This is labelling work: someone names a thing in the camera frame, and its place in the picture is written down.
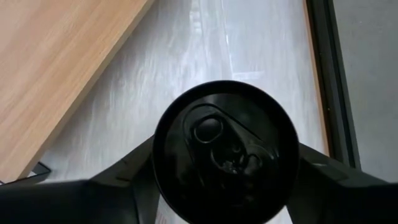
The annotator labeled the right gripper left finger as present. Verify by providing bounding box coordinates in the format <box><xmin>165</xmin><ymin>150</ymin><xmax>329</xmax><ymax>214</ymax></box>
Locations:
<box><xmin>0</xmin><ymin>134</ymin><xmax>162</xmax><ymax>224</ymax></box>

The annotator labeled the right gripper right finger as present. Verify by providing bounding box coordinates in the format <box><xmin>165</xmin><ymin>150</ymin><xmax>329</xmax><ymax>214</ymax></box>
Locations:
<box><xmin>285</xmin><ymin>142</ymin><xmax>398</xmax><ymax>224</ymax></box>

